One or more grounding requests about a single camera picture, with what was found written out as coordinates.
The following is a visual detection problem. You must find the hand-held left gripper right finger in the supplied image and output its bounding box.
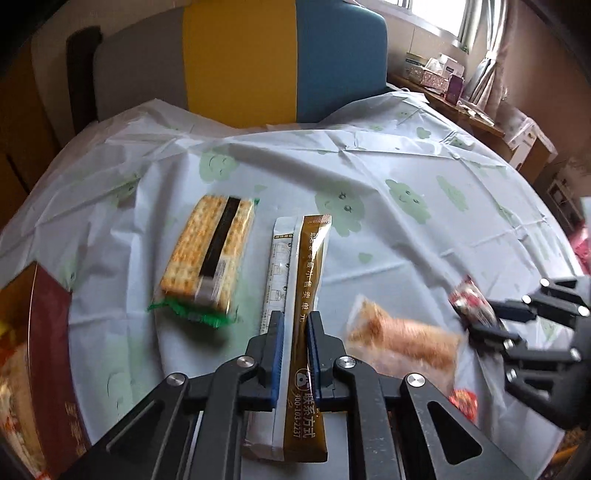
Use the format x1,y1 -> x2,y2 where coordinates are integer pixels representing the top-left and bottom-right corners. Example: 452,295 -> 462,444
307,310 -> 527,480

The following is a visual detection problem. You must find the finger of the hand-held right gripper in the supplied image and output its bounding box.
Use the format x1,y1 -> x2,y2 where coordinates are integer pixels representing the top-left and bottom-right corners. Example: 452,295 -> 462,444
488,277 -> 591,324
467,323 -> 583,402

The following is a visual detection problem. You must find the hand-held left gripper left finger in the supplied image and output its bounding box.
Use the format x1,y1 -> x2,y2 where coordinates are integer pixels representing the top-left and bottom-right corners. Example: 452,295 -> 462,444
62,310 -> 284,480

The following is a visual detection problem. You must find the small red candy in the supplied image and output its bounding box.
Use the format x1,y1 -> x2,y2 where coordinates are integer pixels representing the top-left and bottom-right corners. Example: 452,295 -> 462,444
449,275 -> 497,330

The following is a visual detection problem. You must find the red gold snack packet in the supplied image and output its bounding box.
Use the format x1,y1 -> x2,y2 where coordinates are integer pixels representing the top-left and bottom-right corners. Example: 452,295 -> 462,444
448,388 -> 479,422

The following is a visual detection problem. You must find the brown stick packet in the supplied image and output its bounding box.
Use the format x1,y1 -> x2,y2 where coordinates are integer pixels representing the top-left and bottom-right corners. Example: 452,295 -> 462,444
281,213 -> 333,462

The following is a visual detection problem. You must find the white stick packet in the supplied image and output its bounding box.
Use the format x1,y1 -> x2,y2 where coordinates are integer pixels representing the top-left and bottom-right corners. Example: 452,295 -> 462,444
241,217 -> 298,460

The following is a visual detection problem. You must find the brown cake clear packet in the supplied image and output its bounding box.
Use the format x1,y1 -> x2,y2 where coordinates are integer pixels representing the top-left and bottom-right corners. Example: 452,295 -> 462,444
345,298 -> 464,395

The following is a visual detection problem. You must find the yellow cracker pack clear wrapper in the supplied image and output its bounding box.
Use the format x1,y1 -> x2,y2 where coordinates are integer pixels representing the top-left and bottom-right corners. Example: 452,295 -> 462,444
147,194 -> 260,328

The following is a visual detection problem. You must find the maroon tin box gold inside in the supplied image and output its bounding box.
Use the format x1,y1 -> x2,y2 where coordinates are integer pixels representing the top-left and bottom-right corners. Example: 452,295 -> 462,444
0,261 -> 93,480

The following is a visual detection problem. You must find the white carton box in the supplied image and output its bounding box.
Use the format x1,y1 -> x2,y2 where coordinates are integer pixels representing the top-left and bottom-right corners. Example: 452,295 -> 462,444
510,129 -> 539,169

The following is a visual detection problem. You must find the floral window-side curtain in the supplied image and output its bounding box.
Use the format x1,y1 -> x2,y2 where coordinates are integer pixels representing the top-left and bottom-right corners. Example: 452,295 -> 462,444
462,0 -> 519,121

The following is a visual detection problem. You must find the sparkly tissue box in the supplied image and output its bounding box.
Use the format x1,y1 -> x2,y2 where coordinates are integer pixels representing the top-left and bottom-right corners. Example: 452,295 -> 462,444
422,69 -> 451,92

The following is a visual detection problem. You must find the small white box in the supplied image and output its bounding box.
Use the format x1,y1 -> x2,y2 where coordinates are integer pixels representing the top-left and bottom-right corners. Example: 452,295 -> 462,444
436,54 -> 465,77

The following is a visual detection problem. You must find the green white tissue box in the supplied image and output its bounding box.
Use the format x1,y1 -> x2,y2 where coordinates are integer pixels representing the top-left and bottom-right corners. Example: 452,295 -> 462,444
403,56 -> 430,80

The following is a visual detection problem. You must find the grey yellow blue sofa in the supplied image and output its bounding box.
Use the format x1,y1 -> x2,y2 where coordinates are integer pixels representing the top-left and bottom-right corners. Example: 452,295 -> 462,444
92,0 -> 389,129

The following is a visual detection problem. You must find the window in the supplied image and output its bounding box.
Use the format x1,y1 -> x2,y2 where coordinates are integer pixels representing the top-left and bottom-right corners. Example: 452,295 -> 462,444
397,0 -> 468,43

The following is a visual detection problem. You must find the brown wooden wardrobe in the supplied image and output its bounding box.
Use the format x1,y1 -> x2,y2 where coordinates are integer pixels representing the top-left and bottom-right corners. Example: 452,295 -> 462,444
0,46 -> 70,204

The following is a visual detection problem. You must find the black rolled mat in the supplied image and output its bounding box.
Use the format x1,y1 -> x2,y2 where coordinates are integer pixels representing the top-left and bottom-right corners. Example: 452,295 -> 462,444
66,25 -> 103,134

